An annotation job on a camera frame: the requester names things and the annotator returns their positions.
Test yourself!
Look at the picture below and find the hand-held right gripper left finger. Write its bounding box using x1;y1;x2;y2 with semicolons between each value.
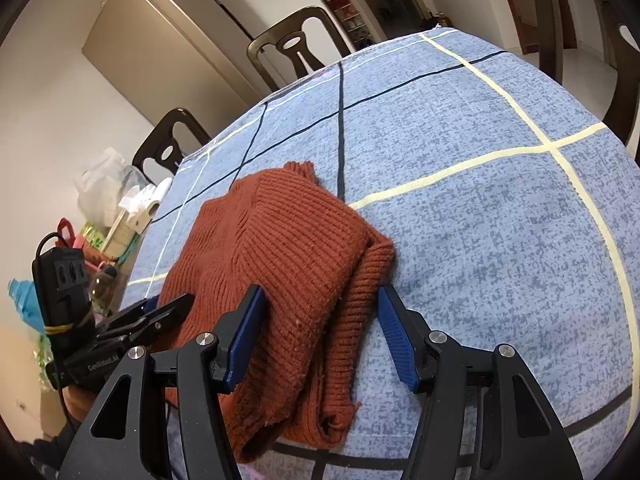
59;284;268;480

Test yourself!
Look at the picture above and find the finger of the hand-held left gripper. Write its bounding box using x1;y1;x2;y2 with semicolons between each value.
97;296;162;337
100;293;196;350

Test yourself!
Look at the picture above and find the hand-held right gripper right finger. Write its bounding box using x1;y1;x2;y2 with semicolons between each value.
377;285;583;480

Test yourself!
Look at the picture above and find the rust red knitted sweater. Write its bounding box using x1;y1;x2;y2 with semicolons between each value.
159;161;397;465

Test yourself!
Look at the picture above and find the blue plastic bag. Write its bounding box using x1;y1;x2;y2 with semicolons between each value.
7;280;47;335

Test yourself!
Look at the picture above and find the glass jar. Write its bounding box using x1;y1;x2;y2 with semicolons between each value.
89;265;120;312

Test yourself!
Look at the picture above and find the white paper roll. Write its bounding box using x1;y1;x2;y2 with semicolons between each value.
130;180;174;234

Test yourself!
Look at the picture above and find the clear plastic bag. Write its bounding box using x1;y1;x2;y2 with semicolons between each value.
74;152;135;228

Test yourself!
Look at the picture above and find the blue checked tablecloth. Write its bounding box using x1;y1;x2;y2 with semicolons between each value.
117;27;640;480

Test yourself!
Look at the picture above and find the dark wooden chair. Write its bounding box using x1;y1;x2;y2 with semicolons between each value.
247;6;357;93
132;107;212;178
530;0;640;147

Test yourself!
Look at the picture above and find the golden refrigerator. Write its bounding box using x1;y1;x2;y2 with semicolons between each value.
81;0;262;122

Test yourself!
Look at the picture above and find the storage shelf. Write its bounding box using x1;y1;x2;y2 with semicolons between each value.
326;0;373;45

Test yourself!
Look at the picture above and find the black cable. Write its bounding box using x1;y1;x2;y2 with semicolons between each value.
31;231;72;262

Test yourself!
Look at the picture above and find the red bag handle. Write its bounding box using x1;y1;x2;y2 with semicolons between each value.
56;217;85;252

